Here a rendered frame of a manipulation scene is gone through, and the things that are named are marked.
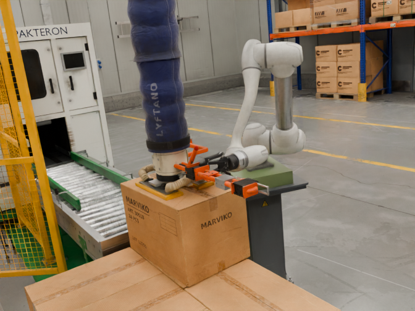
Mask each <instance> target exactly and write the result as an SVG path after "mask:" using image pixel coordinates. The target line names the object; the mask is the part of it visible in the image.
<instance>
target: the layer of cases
mask: <svg viewBox="0 0 415 311"><path fill-rule="evenodd" d="M24 289H25V294H26V297H27V301H28V306H29V309H30V311H341V310H340V309H338V308H336V307H334V306H333V305H331V304H329V303H327V302H326V301H323V300H322V299H320V298H318V297H316V296H315V295H313V294H311V293H309V292H307V291H305V290H304V289H302V288H300V287H298V286H297V285H295V284H293V283H291V282H289V281H287V280H286V279H284V278H282V277H280V276H278V275H276V274H275V273H273V272H271V271H269V270H268V269H266V268H264V267H262V266H260V265H258V264H256V263H255V262H253V261H251V260H250V259H245V260H242V261H241V262H238V263H236V264H235V265H232V266H231V267H228V268H226V269H225V270H223V271H221V272H219V273H217V274H215V275H213V276H211V277H209V278H207V279H205V280H203V281H201V282H199V283H197V284H195V285H193V286H191V287H187V286H185V285H184V284H183V283H181V282H180V281H179V280H177V279H176V278H174V277H173V276H171V275H170V274H168V273H167V272H165V271H164V270H163V269H161V268H160V267H158V266H157V265H156V264H154V263H152V262H151V261H150V260H148V259H147V258H146V257H144V256H142V255H141V254H140V253H138V252H137V251H135V250H134V249H132V248H131V247H128V248H126V249H123V250H121V251H118V252H115V253H113V254H110V255H107V256H105V257H102V258H100V259H97V260H94V261H92V262H89V263H86V264H84V265H81V266H79V267H76V268H73V269H71V270H68V271H66V272H63V273H60V274H58V275H55V276H52V277H50V278H47V279H45V280H42V281H39V282H37V283H34V284H31V285H29V286H26V287H24Z"/></svg>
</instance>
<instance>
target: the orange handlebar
mask: <svg viewBox="0 0 415 311"><path fill-rule="evenodd" d="M195 146H198V147H199V149H198V152H197V154H196V155H198V154H202V153H204V152H207V151H208V147H204V146H199V145H196V144H192V143H190V147H191V148H194V147H195ZM191 154H192V152H188V156H189V157H191ZM174 167H175V168H177V169H179V170H183V171H185V167H184V166H182V165H179V164H175V165H174ZM197 175H198V176H199V177H201V178H204V179H203V180H205V181H208V182H210V181H213V182H215V177H218V176H221V174H219V172H217V171H214V170H212V171H209V170H205V171H204V173H201V172H198V174H197ZM224 185H225V186H226V187H229V188H231V185H230V182H228V181H226V182H225V184H224ZM257 191H258V187H257V186H255V187H253V188H250V189H248V190H247V194H253V193H256V192H257Z"/></svg>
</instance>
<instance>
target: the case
mask: <svg viewBox="0 0 415 311"><path fill-rule="evenodd" d="M138 181H142V179H141V178H140V177H139V178H135V179H133V180H130V181H126V182H123V183H121V184H120V187H121V191H122V198H123V202H124V209H125V216H126V221H127V228H128V235H129V239H130V246H131V248H132V249H134V250H135V251H137V252H138V253H140V254H141V255H142V256H144V257H146V258H147V259H148V260H150V261H151V262H152V263H154V264H156V265H157V266H158V267H160V268H161V269H163V270H164V271H165V272H167V273H168V274H170V275H171V276H173V277H174V278H176V279H177V280H179V281H180V282H181V283H183V284H184V285H185V286H187V287H191V286H193V285H195V284H197V283H199V282H201V281H203V280H205V279H207V278H209V277H211V276H213V275H215V274H217V273H219V272H221V271H223V270H225V269H226V268H228V267H231V266H232V265H235V264H236V263H238V262H241V261H242V260H245V259H247V258H248V257H250V249H249V234H248V221H247V213H246V199H244V198H243V197H241V196H237V195H236V194H232V192H231V189H228V190H223V189H220V188H217V187H216V183H215V182H214V185H212V186H209V187H207V188H203V189H200V190H198V189H195V188H193V187H191V186H189V187H187V186H183V187H181V188H179V189H178V190H179V191H182V192H183V195H182V196H179V197H176V198H173V199H170V200H168V201H165V200H163V199H161V198H160V197H157V196H155V195H153V194H151V193H149V192H147V191H145V190H144V189H141V188H139V187H137V186H136V185H135V183H136V182H138Z"/></svg>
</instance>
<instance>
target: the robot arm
mask: <svg viewBox="0 0 415 311"><path fill-rule="evenodd" d="M302 62H303V52H302V47H301V46H300V45H299V44H296V43H292V42H274V43H267V44H261V42H260V41H258V40H256V39H250V40H248V41H247V42H246V44H245V46H244V48H243V52H242V57H241V67H242V74H243V79H244V83H245V98H244V101H243V104H242V107H241V110H240V113H239V115H238V118H237V122H236V124H235V128H234V130H233V133H232V138H231V143H230V146H229V147H228V148H227V151H226V153H225V155H224V153H223V152H219V153H218V154H215V155H212V156H209V157H207V158H205V162H203V163H200V164H199V165H198V166H196V167H192V169H193V170H194V169H195V168H199V167H203V166H205V165H216V164H217V165H218V167H217V168H216V169H215V170H214V171H217V172H223V173H221V175H225V171H228V172H239V171H242V170H244V169H246V170H247V171H248V172H252V171H254V170H259V169H263V168H268V167H273V166H274V165H273V164H272V163H270V162H268V161H267V159H268V156H269V155H270V154H275V155H284V154H294V153H297V152H300V151H302V150H303V149H304V148H305V144H306V135H305V134H304V132H303V131H302V130H300V129H298V127H297V125H296V124H295V123H294V122H293V103H292V96H293V93H292V74H293V72H294V71H295V67H298V66H299V65H301V63H302ZM264 68H269V69H270V70H271V73H272V74H273V76H274V93H275V114H276V124H275V125H274V126H273V129H272V130H266V128H265V126H264V125H261V124H260V123H252V124H249V125H247V126H246V124H247V122H248V119H249V116H250V114H251V111H252V109H253V107H254V103H255V101H256V96H257V93H258V85H259V78H260V75H261V69H264ZM243 131H244V132H243ZM242 135H243V137H242ZM241 138H242V144H241ZM219 157H221V158H220V159H219V160H218V161H210V160H213V159H216V158H219ZM209 161H210V162H209Z"/></svg>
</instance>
